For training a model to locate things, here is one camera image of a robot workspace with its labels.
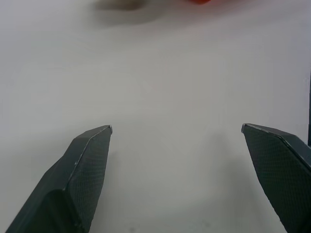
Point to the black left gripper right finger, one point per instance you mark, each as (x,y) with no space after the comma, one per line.
(279,170)

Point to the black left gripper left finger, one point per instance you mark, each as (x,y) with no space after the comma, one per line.
(73,179)

